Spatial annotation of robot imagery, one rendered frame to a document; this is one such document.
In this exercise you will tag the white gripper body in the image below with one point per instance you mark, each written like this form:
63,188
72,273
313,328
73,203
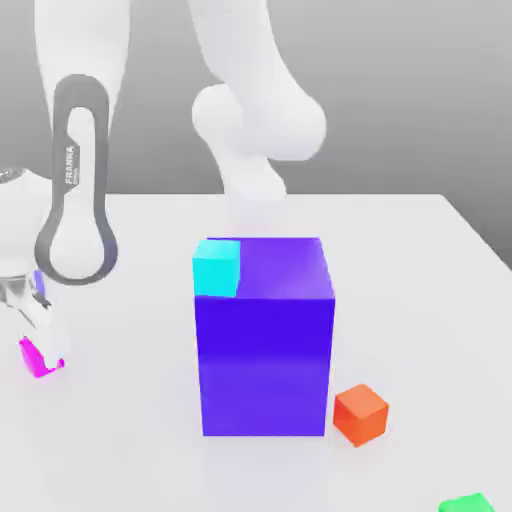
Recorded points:
47,330

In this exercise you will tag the small magenta cube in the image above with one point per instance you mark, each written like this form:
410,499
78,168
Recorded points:
32,360

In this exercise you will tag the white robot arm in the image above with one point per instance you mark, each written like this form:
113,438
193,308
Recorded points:
260,120

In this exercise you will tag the small cyan cube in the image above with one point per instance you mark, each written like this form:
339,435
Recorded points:
215,268

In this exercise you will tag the small orange cube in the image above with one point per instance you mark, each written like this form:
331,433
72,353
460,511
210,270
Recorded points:
360,416

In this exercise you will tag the small green cube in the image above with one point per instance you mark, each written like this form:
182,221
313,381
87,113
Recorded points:
466,504

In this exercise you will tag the large purple box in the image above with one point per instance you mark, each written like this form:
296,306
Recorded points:
264,360

